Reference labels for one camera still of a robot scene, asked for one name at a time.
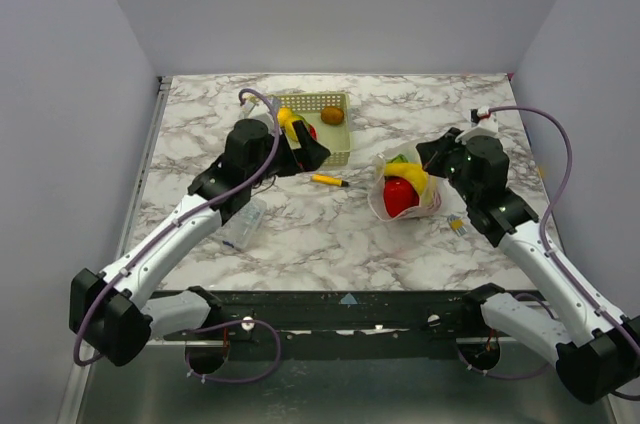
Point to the red chili pepper toy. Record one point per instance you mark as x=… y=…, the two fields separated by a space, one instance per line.
x=312 y=132

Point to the brown kiwi toy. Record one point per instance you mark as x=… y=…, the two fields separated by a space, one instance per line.
x=332 y=115

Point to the yellow green mango toy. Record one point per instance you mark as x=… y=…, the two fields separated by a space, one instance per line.
x=286 y=119

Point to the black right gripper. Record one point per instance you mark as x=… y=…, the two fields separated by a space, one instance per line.
x=435 y=153

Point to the beige perforated plastic basket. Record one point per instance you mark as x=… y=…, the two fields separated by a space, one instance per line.
x=336 y=138

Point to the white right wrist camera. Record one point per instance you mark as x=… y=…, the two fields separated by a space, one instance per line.
x=484 y=123

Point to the clear plastic box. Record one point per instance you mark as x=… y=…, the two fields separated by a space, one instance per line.
x=238 y=232

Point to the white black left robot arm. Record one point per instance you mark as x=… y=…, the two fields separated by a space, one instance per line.
x=113 y=310

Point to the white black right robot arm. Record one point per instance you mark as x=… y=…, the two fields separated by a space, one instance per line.
x=592 y=344

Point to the yellow banana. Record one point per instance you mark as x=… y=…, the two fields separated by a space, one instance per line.
x=411 y=172

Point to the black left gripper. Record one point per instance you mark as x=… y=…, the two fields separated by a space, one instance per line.
x=310 y=156

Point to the small yellow blue clip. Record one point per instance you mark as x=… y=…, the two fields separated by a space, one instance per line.
x=456 y=224

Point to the clear zip top bag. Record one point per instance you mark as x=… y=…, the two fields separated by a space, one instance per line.
x=430 y=201

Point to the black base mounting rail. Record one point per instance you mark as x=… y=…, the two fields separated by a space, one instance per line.
x=339 y=325

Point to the red tomato toy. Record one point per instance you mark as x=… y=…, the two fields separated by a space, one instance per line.
x=398 y=196

